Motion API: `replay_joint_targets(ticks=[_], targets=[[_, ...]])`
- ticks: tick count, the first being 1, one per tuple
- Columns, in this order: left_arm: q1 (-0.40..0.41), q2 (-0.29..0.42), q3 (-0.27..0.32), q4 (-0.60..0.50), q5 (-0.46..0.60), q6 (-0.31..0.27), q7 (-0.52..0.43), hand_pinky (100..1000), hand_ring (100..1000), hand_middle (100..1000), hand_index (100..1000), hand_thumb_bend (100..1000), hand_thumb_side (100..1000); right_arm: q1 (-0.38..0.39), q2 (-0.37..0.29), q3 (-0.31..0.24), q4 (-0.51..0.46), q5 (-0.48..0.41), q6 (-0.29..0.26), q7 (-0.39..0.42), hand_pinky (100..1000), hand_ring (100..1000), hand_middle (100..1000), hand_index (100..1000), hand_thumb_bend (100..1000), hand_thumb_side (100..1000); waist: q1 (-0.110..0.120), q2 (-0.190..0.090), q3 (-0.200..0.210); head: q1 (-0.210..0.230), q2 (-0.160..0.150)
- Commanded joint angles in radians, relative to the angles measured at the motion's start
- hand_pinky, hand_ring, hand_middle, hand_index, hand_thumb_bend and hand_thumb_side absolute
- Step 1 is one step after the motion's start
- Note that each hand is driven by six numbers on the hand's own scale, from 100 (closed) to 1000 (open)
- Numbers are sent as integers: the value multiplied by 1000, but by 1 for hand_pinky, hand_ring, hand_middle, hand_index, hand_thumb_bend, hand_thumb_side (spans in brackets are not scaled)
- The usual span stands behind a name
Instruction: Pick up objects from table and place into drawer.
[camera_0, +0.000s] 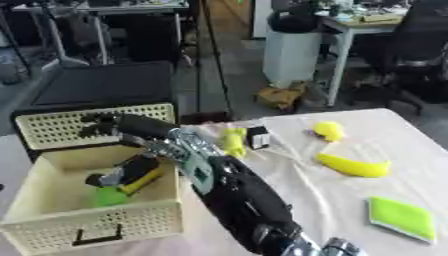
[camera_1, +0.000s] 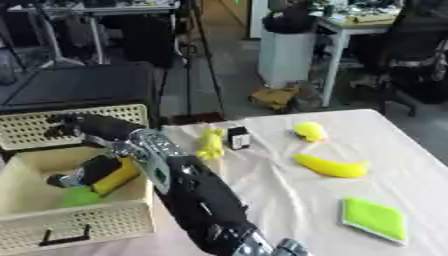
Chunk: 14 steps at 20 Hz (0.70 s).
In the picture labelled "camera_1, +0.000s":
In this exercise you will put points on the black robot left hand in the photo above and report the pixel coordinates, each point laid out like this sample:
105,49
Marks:
99,126

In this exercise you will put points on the yellow block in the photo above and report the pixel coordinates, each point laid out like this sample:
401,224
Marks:
118,178

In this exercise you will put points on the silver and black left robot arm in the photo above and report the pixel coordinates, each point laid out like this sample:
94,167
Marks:
201,200

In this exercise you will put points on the pale pierced drawer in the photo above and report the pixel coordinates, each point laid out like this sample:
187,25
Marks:
35,196

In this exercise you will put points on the black cabinet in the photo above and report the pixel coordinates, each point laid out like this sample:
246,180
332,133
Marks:
81,83

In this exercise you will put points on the green round toy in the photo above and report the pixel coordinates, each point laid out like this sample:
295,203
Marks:
80,197

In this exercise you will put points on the black tripod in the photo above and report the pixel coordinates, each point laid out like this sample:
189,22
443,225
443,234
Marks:
189,66

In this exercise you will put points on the yellow knobbly toy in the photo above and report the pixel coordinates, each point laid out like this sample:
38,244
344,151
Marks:
210,143

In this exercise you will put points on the grey cluttered desk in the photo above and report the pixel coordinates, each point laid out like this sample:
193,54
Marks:
93,10

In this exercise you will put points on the small black and white box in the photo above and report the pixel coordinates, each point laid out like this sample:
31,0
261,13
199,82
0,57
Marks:
238,138

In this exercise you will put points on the tan cardboard box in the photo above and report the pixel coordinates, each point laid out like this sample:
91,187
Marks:
274,96

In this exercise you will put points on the white bin with black bag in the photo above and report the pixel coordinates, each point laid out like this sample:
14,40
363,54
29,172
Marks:
286,56

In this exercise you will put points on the yellow round toy fruit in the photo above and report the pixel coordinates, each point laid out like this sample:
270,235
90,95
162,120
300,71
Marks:
309,131

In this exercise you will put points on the yellow toy banana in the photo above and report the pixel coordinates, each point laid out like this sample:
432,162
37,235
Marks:
332,167

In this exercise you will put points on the white table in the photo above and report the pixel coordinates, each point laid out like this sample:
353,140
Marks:
341,40

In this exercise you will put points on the green square pad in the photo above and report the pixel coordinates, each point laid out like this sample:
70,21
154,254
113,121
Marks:
375,218

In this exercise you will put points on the black office chair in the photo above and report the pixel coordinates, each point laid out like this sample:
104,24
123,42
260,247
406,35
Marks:
408,56

